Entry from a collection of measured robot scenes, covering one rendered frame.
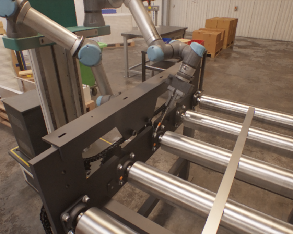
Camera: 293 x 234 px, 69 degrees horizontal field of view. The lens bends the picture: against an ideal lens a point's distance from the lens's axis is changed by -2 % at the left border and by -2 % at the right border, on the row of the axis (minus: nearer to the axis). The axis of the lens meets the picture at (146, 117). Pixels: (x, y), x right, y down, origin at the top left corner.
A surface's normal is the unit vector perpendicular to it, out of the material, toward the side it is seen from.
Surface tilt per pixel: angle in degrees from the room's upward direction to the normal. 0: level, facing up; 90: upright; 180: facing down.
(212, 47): 90
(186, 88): 68
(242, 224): 48
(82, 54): 94
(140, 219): 0
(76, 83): 90
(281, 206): 0
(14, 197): 0
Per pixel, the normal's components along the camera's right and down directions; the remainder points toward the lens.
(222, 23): -0.54, 0.41
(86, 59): 0.34, 0.53
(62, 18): 0.80, 0.29
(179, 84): -0.49, 0.06
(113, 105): 0.00, -0.87
